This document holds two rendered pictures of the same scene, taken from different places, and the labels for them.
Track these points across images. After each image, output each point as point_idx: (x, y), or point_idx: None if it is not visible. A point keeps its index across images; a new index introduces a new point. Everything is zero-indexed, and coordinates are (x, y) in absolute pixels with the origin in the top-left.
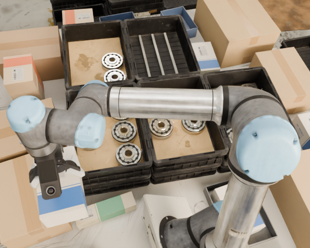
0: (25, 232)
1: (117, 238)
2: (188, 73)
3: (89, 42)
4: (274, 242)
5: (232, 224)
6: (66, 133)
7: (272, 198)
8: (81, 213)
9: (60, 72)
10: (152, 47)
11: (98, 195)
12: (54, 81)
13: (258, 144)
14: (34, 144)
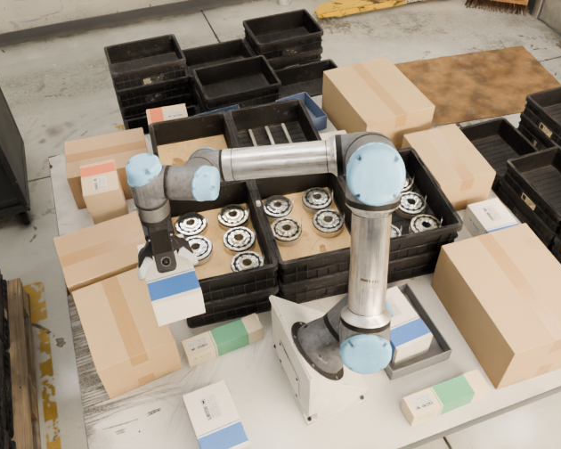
0: (126, 358)
1: (241, 373)
2: None
3: (185, 143)
4: (451, 362)
5: (361, 272)
6: (182, 183)
7: (444, 311)
8: (198, 303)
9: None
10: (267, 142)
11: (211, 326)
12: None
13: (362, 165)
14: (150, 202)
